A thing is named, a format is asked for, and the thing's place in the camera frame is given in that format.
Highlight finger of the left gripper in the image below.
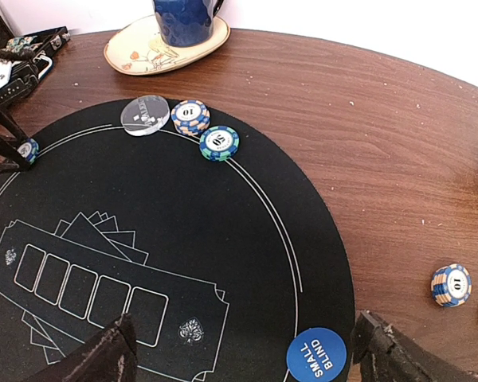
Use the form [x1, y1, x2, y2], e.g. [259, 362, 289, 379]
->
[0, 107, 32, 174]

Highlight beige ceramic saucer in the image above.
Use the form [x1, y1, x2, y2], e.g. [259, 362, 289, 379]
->
[104, 15, 231, 76]

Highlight blue small blind button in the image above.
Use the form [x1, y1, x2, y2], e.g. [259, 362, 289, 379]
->
[286, 327, 347, 382]

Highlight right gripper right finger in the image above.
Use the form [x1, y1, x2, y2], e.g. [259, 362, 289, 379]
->
[351, 310, 478, 382]

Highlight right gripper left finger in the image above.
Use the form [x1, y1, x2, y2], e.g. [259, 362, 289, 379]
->
[27, 314, 138, 382]

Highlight blue chips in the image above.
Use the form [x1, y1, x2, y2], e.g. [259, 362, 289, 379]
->
[170, 99, 210, 136]

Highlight green chip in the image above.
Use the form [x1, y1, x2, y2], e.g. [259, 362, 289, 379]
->
[17, 138, 40, 164]

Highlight black poker set case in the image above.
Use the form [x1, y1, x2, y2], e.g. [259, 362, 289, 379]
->
[0, 15, 71, 107]

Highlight round black poker mat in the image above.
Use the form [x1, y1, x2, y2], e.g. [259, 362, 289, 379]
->
[0, 100, 355, 381]

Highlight blue white chip stack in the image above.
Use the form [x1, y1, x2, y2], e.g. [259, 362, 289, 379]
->
[430, 263, 472, 307]

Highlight dark blue mug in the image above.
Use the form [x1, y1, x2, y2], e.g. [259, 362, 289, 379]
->
[153, 0, 224, 48]

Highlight green chips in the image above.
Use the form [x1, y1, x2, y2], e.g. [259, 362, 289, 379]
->
[199, 126, 240, 162]

